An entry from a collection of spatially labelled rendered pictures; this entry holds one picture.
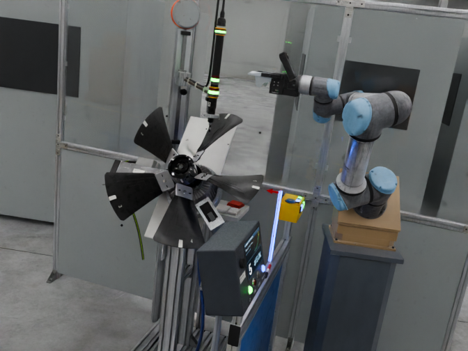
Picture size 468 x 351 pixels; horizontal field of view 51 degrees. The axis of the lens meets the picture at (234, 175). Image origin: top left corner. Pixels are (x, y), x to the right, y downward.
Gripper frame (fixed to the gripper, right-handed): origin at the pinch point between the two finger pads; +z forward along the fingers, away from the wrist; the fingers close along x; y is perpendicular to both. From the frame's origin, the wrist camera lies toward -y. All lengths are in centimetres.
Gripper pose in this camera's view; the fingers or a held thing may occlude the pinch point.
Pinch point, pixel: (253, 71)
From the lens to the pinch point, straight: 203.4
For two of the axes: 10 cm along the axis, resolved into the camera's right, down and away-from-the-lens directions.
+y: -1.3, 9.5, 2.7
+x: 3.0, -2.2, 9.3
